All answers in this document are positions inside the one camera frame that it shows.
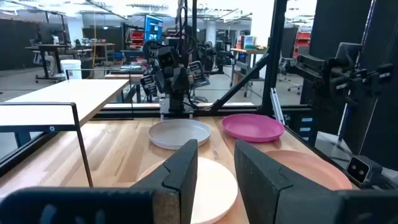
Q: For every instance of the cream plate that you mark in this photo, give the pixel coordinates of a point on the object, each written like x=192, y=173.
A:
x=214, y=189

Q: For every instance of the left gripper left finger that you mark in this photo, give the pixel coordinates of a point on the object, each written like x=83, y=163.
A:
x=93, y=205

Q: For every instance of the black box with blue labels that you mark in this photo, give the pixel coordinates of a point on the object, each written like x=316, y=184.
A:
x=297, y=124

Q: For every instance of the black partition panel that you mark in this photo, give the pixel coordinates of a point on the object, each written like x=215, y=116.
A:
x=339, y=25

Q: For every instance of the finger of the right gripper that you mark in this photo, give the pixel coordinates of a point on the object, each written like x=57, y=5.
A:
x=160, y=81
x=181, y=80

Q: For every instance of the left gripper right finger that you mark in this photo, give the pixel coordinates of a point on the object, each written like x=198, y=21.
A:
x=311, y=205

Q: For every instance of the red storage bins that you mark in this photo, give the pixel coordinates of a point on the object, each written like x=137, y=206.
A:
x=137, y=38

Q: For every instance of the silver metal bracket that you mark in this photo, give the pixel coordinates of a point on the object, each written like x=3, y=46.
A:
x=276, y=105

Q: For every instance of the black standing desk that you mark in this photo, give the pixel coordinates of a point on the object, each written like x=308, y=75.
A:
x=49, y=48

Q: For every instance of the black office chair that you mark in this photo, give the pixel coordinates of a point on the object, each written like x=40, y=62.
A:
x=289, y=46

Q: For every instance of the black aluminium extrusion frame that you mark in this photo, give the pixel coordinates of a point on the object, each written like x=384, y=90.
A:
x=273, y=62

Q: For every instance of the background wooden work table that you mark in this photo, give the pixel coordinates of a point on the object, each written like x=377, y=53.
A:
x=248, y=51

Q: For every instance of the background black robot arm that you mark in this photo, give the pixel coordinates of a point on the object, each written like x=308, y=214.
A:
x=217, y=56

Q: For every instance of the magenta plate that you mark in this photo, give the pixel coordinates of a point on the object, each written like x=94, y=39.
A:
x=252, y=127

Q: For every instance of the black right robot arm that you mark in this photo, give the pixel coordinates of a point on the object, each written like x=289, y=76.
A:
x=176, y=105

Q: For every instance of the tan plate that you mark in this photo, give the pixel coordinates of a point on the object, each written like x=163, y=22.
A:
x=311, y=169

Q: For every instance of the black clamp mount assembly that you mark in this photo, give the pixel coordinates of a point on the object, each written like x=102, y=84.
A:
x=335, y=77

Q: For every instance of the white plastic bucket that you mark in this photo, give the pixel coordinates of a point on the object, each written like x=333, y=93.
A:
x=71, y=69

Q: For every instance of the small black table-level camera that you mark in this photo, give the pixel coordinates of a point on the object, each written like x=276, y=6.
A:
x=358, y=169

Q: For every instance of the wooden shelf with black legs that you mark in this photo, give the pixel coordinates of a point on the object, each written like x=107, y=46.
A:
x=62, y=99

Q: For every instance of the blue lit display screen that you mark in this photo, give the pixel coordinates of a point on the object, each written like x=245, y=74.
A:
x=153, y=28

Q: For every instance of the pale blue plate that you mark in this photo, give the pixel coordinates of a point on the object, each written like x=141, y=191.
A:
x=178, y=132

